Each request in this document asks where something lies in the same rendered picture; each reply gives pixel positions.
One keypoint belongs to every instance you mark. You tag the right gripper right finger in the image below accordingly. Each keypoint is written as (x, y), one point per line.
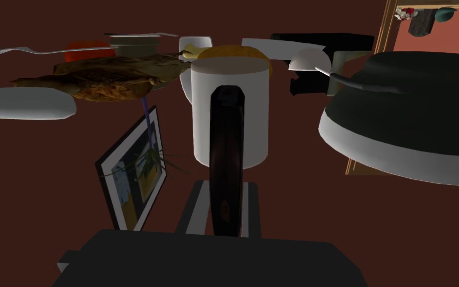
(250, 211)

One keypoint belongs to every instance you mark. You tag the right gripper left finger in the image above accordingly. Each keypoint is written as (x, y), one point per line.
(197, 211)

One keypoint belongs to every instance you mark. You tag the framed picture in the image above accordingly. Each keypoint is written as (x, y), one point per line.
(134, 187)

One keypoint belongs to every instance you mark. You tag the purple stemmed green plant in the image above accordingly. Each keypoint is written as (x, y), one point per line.
(146, 115)

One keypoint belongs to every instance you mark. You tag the brown roast meat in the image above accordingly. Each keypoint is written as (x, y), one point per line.
(110, 77)

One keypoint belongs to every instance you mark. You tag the yellow round bread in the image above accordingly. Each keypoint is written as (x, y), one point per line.
(233, 51)

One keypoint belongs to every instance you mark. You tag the grey bowl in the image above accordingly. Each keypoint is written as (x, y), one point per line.
(134, 46)

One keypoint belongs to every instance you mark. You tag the black bowl with white rim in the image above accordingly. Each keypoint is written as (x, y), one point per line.
(408, 119)

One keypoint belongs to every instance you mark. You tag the silver knife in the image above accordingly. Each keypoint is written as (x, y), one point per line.
(142, 34)

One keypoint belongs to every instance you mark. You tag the red tomato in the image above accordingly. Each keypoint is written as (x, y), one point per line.
(79, 47)

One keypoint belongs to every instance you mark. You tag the white plate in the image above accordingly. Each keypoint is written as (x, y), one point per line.
(18, 103)

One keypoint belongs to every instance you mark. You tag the silver fork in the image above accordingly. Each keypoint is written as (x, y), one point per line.
(34, 51)

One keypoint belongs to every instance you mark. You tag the wooden shelf with plants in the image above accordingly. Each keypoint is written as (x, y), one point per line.
(422, 20)

